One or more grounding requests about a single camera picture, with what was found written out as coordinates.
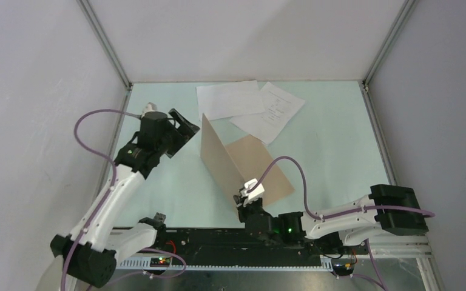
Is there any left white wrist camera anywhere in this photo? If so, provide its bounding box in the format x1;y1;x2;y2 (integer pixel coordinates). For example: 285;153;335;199
140;102;157;118

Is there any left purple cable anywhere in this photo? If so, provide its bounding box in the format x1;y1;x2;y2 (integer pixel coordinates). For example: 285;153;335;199
59;109;187;291

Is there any aluminium frame rail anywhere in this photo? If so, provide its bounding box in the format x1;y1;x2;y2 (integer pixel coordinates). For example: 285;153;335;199
369;235;433;258

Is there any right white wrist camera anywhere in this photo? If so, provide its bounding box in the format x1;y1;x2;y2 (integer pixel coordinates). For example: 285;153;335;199
240;178;265;201

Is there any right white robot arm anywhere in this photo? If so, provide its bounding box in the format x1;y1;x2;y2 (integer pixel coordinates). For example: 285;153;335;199
234;184;434;253

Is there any left circuit board with LEDs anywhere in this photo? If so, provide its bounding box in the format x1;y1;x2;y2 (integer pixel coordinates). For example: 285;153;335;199
149;257;172;268

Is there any right circuit board with wires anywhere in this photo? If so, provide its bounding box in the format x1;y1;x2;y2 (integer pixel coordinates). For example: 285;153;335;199
331;259;356;277

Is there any printed white paper sheet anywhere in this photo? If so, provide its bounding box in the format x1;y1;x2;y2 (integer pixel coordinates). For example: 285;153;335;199
230;82;305;145

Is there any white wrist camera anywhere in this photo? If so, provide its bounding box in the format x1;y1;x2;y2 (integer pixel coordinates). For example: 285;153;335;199
240;178;265;201
140;102;157;118

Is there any brown cardboard folder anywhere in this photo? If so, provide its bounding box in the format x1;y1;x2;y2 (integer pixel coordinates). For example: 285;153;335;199
200;115;294;207

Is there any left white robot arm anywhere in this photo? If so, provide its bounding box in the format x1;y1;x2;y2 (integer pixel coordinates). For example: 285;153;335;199
50;107;200;290

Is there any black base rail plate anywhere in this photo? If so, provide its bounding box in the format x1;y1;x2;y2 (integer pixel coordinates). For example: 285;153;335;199
152;228;368;268

